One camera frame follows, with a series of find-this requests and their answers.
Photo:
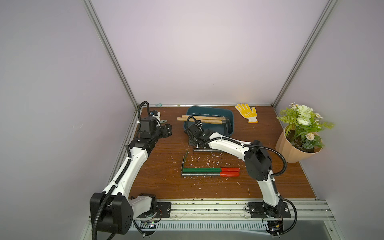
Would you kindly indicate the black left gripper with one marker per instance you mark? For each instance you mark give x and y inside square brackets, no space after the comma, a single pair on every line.
[165,130]

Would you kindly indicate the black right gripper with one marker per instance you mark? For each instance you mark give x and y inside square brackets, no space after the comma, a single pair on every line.
[193,132]

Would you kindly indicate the wooden handle small hoe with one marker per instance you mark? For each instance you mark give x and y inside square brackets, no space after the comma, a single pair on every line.
[204,117]

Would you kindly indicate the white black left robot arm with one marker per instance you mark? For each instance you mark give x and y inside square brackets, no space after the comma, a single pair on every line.
[112,210]

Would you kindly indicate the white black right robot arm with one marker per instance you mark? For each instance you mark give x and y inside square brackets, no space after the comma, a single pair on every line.
[257,160]

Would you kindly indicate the teal plastic storage box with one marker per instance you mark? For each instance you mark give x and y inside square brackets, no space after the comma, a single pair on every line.
[214,112]

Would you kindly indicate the grey tool red grip upper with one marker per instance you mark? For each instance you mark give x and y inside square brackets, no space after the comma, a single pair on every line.
[203,150]

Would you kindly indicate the grey tool red grip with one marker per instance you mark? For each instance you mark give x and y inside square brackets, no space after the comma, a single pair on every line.
[203,150]
[222,174]

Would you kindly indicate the green tool red grip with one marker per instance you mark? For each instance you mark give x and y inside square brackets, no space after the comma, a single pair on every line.
[206,170]

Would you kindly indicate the grey tool red grip lower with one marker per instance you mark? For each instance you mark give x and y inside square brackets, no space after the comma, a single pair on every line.
[222,174]

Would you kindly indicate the yellow white work glove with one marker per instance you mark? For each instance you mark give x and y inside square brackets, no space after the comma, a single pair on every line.
[248,113]

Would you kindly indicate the tan ribbed flower pot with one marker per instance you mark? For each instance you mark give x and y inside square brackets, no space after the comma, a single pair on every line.
[290,153]

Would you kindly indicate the green artificial flower plant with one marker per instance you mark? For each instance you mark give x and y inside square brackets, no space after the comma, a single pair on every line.
[302,127]

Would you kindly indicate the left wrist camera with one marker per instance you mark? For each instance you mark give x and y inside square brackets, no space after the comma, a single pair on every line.
[155,114]

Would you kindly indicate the aluminium front rail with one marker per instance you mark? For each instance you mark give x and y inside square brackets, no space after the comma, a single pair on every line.
[235,219]

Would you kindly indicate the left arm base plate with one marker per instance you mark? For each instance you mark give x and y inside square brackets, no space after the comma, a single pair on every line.
[161,210]

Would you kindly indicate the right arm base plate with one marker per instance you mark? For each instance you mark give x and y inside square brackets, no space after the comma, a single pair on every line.
[262,210]

